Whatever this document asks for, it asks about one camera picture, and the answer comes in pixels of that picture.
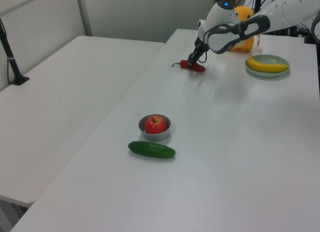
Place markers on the black camera stand pole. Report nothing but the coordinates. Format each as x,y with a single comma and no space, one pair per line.
13,66

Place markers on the pale green plastic plate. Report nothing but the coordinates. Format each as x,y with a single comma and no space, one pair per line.
267,59

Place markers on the yellow toy banana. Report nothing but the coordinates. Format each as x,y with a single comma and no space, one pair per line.
265,67

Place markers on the yellow plush dinosaur toy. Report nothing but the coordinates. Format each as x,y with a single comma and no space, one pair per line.
246,12

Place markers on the white side table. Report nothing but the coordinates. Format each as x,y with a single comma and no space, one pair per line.
62,91

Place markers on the dark background equipment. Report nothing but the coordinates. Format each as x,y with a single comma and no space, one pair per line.
300,31

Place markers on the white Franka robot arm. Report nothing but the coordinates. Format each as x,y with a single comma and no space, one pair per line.
287,9

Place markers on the aluminium frame post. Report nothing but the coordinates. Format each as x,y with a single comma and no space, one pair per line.
83,14

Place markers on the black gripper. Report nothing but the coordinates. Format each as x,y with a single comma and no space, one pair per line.
200,47

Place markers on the small metal bowl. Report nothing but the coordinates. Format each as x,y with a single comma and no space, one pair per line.
155,137

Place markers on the green toy cucumber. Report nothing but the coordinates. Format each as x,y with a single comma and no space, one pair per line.
150,149

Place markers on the red chili pepper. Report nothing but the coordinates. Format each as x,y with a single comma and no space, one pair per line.
200,68

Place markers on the red toy apple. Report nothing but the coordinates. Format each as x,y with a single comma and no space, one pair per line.
155,126

